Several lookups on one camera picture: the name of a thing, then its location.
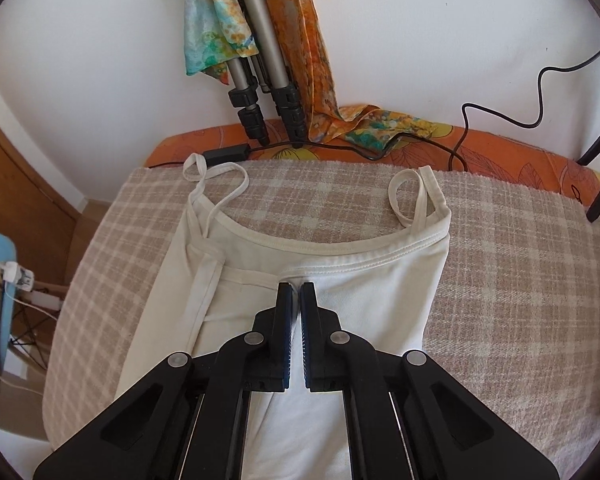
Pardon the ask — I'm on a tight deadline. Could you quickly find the folded tripod with scarves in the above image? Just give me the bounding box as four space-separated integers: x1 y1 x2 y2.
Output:
260 0 451 161

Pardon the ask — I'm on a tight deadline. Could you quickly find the beige plaid blanket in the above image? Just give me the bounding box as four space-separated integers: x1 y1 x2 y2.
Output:
42 160 600 476

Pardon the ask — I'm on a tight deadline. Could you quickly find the teal and orange scarf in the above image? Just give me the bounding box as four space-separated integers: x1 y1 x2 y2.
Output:
162 0 259 86

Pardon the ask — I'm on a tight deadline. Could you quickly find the black ring light cable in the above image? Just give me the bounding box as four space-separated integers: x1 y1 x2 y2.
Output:
160 35 600 172

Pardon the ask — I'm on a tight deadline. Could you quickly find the white charger plug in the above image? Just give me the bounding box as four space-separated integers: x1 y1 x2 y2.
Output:
2 262 36 293

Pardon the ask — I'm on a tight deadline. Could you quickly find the orange patterned bed sheet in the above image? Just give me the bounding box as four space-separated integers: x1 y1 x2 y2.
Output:
145 107 600 206

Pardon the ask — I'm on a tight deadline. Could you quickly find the white power adapter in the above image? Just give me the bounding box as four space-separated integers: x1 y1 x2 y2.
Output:
30 290 63 312

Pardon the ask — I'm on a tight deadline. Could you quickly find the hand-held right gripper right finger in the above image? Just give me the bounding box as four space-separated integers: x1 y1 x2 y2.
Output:
300 282 566 480

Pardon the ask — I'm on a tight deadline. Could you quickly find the cream camisole top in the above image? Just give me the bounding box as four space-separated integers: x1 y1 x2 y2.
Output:
121 152 453 480

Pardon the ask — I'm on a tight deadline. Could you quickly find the folded silver tripod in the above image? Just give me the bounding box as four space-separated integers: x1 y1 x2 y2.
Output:
227 0 311 148

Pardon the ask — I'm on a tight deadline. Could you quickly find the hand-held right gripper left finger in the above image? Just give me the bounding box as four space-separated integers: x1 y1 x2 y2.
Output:
32 282 301 480

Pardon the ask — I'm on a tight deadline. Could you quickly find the wooden door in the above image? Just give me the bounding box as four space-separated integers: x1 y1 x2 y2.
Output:
0 97 81 271

